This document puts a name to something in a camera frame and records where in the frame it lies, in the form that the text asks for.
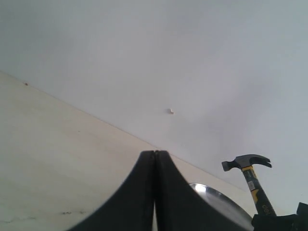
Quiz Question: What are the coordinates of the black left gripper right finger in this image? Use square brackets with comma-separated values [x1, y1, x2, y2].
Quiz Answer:
[154, 151, 244, 231]

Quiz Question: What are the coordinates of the round steel plate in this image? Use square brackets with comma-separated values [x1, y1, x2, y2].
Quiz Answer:
[189, 183, 254, 231]

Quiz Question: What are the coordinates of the yellow black claw hammer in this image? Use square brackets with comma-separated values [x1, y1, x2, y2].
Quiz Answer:
[221, 154, 277, 217]

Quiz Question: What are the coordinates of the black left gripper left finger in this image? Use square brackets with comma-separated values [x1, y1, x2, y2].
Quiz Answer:
[70, 151, 155, 231]

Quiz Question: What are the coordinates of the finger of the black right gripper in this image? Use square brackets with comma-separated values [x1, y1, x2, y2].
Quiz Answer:
[251, 214, 298, 231]

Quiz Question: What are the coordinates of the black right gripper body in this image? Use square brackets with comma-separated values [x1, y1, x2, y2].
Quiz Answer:
[296, 203, 308, 231]

